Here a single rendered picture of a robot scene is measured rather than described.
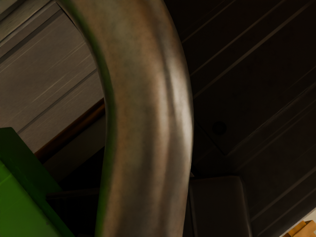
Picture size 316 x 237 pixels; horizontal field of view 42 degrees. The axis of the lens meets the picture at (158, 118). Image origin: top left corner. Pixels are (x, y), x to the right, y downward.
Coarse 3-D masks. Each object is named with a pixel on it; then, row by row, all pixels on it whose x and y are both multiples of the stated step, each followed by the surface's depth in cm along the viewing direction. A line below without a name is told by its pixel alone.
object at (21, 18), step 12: (0, 0) 18; (12, 0) 18; (24, 0) 18; (36, 0) 18; (48, 0) 18; (0, 12) 18; (12, 12) 18; (24, 12) 18; (36, 12) 18; (0, 24) 18; (12, 24) 18; (24, 24) 18; (0, 36) 18; (12, 36) 19
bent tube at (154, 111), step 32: (64, 0) 13; (96, 0) 13; (128, 0) 13; (160, 0) 13; (96, 32) 13; (128, 32) 13; (160, 32) 13; (96, 64) 14; (128, 64) 13; (160, 64) 13; (128, 96) 13; (160, 96) 13; (192, 96) 14; (128, 128) 13; (160, 128) 13; (192, 128) 14; (128, 160) 13; (160, 160) 13; (128, 192) 13; (160, 192) 13; (96, 224) 14; (128, 224) 13; (160, 224) 13
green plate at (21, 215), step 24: (0, 144) 21; (24, 144) 24; (0, 168) 16; (24, 168) 21; (0, 192) 16; (24, 192) 16; (48, 192) 22; (0, 216) 16; (24, 216) 16; (48, 216) 16
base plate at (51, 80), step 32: (32, 32) 52; (64, 32) 57; (0, 64) 53; (32, 64) 58; (64, 64) 64; (0, 96) 59; (32, 96) 65; (64, 96) 72; (96, 96) 81; (32, 128) 74; (64, 128) 84
